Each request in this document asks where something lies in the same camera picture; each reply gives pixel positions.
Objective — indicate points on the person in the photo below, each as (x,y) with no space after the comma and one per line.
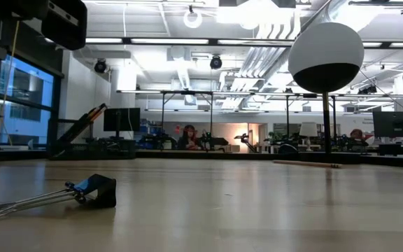
(189,140)
(358,134)

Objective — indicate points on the black binder clip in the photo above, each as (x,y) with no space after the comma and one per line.
(103,192)

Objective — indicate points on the black ceiling spotlight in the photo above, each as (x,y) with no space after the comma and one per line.
(100,66)
(216,62)

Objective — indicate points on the black aluminium table frame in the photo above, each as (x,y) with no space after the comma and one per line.
(222,154)

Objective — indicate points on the black mesh desk organizer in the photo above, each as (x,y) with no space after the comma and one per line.
(79,148)

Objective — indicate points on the white shade table lamp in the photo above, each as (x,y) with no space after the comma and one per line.
(308,129)

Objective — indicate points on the dark framed window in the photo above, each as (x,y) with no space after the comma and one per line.
(26,84)

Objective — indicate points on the black metal rig frame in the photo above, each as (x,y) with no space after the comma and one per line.
(187,92)

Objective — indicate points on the black monitor on stand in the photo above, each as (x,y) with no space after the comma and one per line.
(121,119)
(395,124)

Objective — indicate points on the natural wood pencil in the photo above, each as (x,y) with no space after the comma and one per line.
(306,163)

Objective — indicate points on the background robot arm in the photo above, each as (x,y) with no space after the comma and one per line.
(245,138)

